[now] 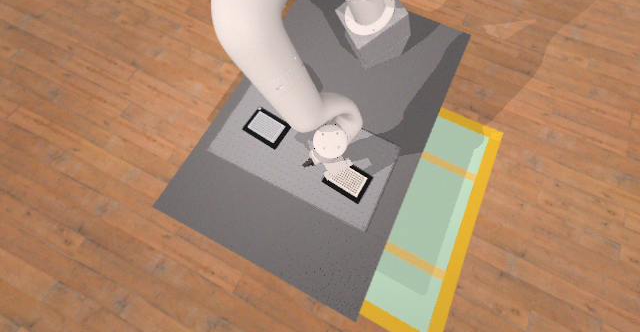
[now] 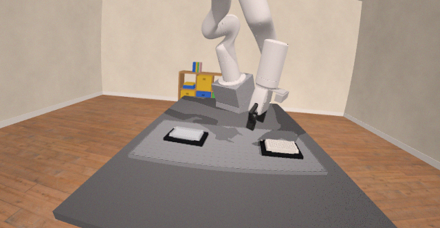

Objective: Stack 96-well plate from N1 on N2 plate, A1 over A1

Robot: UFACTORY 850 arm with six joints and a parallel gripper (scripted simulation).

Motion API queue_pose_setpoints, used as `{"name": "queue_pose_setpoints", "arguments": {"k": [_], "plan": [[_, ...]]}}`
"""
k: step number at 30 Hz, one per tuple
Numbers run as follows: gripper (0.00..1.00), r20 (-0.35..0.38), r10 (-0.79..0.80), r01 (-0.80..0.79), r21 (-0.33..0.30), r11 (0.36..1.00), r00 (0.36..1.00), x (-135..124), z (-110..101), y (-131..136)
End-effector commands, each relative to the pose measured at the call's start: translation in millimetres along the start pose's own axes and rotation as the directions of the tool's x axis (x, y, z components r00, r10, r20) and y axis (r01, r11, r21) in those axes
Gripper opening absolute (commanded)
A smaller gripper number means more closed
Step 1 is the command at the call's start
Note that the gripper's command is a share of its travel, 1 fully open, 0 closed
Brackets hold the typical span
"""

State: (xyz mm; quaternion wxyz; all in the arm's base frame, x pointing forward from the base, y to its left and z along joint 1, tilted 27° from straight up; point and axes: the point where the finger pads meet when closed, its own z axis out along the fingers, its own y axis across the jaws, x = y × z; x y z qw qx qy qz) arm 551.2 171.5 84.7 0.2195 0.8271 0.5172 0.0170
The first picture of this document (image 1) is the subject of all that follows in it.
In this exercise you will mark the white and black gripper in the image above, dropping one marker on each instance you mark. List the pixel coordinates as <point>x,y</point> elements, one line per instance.
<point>312,160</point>

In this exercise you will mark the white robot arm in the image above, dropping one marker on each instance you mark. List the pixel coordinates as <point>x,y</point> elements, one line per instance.
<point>253,35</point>

